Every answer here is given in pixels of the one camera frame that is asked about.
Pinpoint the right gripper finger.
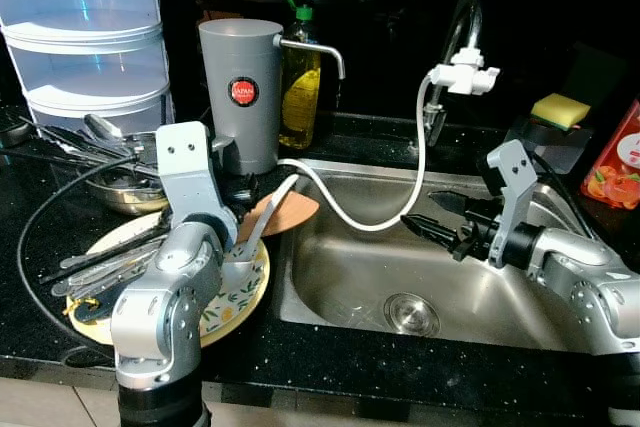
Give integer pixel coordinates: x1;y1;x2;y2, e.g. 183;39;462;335
428;190;493;216
400;213;461;248

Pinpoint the white plastic ladle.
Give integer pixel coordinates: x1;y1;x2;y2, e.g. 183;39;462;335
240;173;301;268

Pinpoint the wooden spatula black handle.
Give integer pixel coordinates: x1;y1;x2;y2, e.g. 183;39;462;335
235;192;321;243

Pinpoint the floral ceramic plate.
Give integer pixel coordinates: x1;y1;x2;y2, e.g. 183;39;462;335
65;209;271;348

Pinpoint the steel sink drain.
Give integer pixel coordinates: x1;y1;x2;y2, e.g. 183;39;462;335
384;293;441;338

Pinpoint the stainless steel sink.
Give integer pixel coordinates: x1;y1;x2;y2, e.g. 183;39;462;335
268;157;640;353

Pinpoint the yellow dish soap bottle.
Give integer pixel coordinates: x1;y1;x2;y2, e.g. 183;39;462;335
280;0;323;151

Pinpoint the white faucet diverter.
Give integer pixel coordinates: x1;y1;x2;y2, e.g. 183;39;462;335
430;47;501;96

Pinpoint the grey water filter canister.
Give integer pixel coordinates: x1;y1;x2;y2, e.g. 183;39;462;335
198;19;346;176

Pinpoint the yellow sponge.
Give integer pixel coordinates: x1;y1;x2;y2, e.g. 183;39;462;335
530;93;593;134

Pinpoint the peach hand soap bottle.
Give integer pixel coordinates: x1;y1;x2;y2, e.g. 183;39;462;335
580;97;640;210

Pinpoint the chrome faucet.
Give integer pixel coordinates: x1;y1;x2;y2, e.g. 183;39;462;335
425;0;484;138

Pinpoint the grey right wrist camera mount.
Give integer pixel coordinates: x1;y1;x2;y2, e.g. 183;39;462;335
485;139;536;268

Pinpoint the white flexible hose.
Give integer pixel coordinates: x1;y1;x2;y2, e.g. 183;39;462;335
278;69;436;233

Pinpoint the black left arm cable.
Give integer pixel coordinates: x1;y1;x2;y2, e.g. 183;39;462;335
15;152;166;353

